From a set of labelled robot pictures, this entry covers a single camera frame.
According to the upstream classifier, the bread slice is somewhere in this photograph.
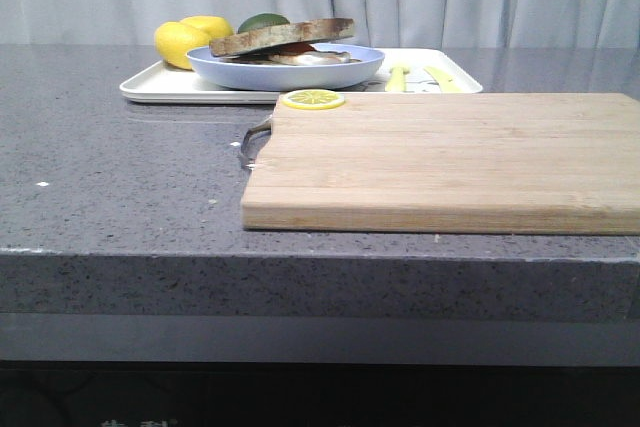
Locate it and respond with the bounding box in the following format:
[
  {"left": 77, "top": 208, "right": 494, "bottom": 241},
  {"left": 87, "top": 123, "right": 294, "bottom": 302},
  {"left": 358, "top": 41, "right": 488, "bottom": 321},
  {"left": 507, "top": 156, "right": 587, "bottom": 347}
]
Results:
[
  {"left": 219, "top": 53, "right": 359, "bottom": 65},
  {"left": 209, "top": 18, "right": 355, "bottom": 57}
]

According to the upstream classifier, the yellow lemon slice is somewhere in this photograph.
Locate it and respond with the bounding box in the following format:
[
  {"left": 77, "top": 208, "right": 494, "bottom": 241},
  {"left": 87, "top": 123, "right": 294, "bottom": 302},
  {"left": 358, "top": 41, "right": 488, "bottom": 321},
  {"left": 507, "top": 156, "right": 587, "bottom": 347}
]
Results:
[{"left": 279, "top": 89, "right": 346, "bottom": 110}]

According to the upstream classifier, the yellow plastic fork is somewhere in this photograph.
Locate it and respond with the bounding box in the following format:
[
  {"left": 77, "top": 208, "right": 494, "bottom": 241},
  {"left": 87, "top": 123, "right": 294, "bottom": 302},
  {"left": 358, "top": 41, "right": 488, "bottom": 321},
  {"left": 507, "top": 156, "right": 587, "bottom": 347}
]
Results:
[{"left": 384, "top": 64, "right": 410, "bottom": 92}]

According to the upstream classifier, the light blue round plate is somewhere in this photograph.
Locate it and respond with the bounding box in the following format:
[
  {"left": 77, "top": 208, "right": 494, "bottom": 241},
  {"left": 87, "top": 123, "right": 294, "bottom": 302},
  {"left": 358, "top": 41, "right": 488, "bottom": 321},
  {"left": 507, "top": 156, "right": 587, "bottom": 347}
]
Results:
[{"left": 187, "top": 43, "right": 385, "bottom": 92}]

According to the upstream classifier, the white rectangular tray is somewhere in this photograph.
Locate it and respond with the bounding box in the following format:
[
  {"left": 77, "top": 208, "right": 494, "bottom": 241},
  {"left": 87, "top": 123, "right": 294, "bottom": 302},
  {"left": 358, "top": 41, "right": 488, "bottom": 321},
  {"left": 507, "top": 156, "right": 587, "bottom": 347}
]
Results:
[{"left": 120, "top": 48, "right": 483, "bottom": 105}]

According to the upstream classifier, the metal cutting board handle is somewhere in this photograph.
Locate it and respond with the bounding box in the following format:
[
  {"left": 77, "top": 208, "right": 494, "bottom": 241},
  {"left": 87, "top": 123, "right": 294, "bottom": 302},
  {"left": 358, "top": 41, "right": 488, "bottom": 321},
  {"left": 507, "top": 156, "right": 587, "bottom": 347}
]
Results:
[{"left": 238, "top": 115, "right": 272, "bottom": 171}]

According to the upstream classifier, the front yellow lemon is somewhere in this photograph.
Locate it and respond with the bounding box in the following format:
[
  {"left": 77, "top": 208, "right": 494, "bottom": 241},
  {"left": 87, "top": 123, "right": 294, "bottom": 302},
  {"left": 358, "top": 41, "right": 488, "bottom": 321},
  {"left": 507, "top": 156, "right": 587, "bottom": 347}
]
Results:
[{"left": 154, "top": 21, "right": 211, "bottom": 70}]

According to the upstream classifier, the rear yellow lemon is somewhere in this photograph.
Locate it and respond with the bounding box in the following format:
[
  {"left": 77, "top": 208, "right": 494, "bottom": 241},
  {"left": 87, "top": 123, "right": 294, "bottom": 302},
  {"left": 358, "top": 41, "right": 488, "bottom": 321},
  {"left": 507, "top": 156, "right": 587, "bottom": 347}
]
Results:
[{"left": 180, "top": 15, "right": 235, "bottom": 39}]

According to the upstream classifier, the green lime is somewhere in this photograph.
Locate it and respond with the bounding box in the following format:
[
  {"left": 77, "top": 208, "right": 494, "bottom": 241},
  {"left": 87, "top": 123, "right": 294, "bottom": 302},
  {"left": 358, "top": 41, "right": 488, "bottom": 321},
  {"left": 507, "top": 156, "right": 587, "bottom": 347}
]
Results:
[{"left": 237, "top": 13, "right": 290, "bottom": 34}]

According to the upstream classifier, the wooden cutting board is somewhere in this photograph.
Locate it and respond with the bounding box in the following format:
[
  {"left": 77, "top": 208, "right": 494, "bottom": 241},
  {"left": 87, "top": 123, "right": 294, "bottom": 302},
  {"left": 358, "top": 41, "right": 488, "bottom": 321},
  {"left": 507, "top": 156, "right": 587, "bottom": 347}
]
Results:
[{"left": 241, "top": 93, "right": 639, "bottom": 235}]

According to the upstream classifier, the fried egg toy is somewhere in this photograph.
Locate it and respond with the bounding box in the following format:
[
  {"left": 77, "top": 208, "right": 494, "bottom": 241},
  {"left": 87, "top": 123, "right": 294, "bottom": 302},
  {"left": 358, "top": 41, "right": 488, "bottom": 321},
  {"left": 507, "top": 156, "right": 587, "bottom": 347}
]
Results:
[{"left": 268, "top": 43, "right": 352, "bottom": 66}]

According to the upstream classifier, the yellow plastic knife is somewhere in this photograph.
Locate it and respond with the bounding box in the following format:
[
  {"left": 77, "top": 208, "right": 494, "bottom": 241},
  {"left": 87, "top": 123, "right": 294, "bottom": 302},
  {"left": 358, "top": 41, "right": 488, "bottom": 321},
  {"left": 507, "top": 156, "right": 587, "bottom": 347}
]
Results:
[{"left": 423, "top": 66, "right": 462, "bottom": 93}]

